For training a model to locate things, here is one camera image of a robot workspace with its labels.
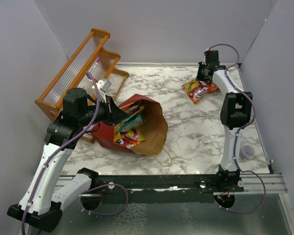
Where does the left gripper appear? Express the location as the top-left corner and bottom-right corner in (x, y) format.
(79, 94), (130, 127)

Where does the red snack packet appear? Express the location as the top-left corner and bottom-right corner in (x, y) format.
(208, 83), (220, 93)

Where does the orange Fox's fruits candy bag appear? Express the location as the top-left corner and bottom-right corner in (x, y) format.
(182, 79), (209, 104)

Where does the teal Fox's candy bag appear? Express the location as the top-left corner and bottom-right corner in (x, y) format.
(119, 115), (144, 132)

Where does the red paper bag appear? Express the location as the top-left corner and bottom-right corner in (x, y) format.
(91, 94), (168, 158)

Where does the gold crispy chips bag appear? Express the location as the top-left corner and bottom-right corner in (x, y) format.
(125, 104), (145, 118)

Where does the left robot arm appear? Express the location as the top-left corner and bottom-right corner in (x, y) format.
(7, 88), (129, 233)

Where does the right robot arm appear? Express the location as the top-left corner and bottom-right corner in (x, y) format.
(196, 49), (252, 191)

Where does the yellow snack packet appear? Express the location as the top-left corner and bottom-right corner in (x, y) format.
(113, 128), (146, 148)

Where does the wooden tiered rack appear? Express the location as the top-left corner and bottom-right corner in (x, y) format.
(35, 28), (129, 121)

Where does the pink marker pen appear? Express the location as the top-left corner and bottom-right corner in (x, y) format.
(89, 57), (101, 77)

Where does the small plastic cup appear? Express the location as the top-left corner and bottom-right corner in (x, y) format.
(239, 145), (255, 159)

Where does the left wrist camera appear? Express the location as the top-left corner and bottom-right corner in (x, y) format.
(96, 79), (112, 103)

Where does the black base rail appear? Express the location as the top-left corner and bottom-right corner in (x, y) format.
(78, 167), (244, 204)

